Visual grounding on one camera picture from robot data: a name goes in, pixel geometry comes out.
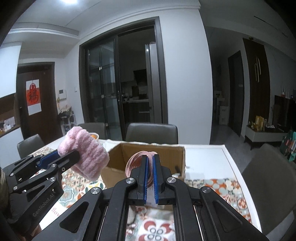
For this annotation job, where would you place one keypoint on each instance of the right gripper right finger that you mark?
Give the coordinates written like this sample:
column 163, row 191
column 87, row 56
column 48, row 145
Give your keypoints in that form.
column 200, row 214

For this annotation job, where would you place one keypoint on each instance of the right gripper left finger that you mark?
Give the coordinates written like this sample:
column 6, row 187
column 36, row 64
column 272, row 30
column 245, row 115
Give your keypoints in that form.
column 101, row 214

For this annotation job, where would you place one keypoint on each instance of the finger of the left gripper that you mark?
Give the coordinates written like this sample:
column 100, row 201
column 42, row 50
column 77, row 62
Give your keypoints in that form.
column 30, row 165
column 54, row 169

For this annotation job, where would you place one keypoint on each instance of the fluffy pink headband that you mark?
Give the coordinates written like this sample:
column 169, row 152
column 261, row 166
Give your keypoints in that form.
column 93, row 156

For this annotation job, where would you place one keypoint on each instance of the grey chair near left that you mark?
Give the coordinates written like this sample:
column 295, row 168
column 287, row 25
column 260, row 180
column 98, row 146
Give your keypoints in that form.
column 29, row 145

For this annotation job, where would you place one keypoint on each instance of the basket of oranges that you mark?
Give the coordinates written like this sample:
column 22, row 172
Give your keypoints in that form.
column 95, row 136

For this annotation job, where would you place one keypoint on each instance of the small shelf rack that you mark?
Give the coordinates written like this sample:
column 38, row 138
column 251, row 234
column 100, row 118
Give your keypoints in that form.
column 67, row 119

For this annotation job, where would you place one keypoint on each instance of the grey chair far left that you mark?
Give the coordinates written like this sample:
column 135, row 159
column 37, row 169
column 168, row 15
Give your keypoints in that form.
column 99, row 128

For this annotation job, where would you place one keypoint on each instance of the patterned table runner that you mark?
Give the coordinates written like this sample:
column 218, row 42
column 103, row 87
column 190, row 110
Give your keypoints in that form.
column 198, row 213

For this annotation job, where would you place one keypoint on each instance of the cardboard box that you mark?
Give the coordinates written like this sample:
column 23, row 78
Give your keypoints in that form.
column 125, row 156

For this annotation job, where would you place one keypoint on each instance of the red fu door poster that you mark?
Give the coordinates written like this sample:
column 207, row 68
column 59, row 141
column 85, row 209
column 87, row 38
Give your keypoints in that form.
column 33, row 97

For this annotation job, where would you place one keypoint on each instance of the grey chair right side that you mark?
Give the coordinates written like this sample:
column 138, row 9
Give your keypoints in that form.
column 270, row 179

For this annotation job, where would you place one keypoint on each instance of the grey chair behind table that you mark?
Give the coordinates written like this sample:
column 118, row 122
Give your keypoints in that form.
column 152, row 133

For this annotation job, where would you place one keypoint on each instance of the white low cabinet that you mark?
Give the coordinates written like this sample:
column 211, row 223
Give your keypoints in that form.
column 257, row 139

